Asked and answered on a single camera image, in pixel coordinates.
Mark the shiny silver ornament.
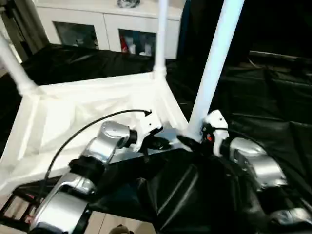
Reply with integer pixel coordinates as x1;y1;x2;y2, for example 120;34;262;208
117;0;141;9

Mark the white glass-door cabinet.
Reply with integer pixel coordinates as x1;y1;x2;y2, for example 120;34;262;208
32;0;185;60

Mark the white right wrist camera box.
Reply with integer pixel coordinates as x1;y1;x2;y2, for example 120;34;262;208
203;110;231;157

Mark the black folding table frame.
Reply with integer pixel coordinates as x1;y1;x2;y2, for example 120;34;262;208
0;188;44;230

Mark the black robot left foot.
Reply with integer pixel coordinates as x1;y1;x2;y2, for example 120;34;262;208
110;225;133;234

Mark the dark grey bar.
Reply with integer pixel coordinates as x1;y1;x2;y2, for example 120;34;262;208
249;51;312;66

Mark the white plastic table leg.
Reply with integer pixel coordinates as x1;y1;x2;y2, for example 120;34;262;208
152;0;169;79
186;0;245;143
0;32;39;96

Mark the white plastic table top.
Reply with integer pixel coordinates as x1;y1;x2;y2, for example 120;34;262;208
0;71;195;195

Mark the grey metal rack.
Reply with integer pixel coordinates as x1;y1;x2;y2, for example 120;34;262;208
0;0;47;59

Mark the black mat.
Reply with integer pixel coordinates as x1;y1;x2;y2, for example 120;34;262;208
0;44;312;234

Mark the red floor cord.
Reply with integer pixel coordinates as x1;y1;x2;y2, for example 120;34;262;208
17;193;42;215

